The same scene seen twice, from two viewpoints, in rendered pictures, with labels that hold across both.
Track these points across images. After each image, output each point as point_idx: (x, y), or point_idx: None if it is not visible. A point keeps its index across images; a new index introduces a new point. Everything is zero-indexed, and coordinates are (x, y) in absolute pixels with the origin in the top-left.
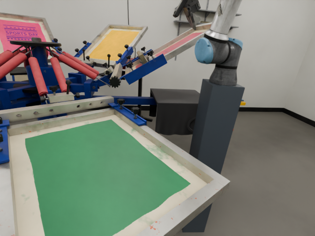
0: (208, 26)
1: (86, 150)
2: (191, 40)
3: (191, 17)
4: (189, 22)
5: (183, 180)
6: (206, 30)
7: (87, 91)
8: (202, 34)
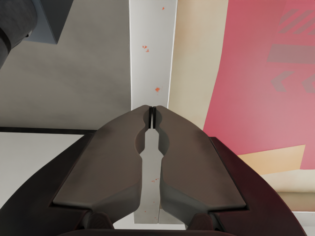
0: (291, 202)
1: None
2: (131, 28)
3: (35, 189)
4: (214, 143)
5: None
6: (309, 186)
7: None
8: (131, 107)
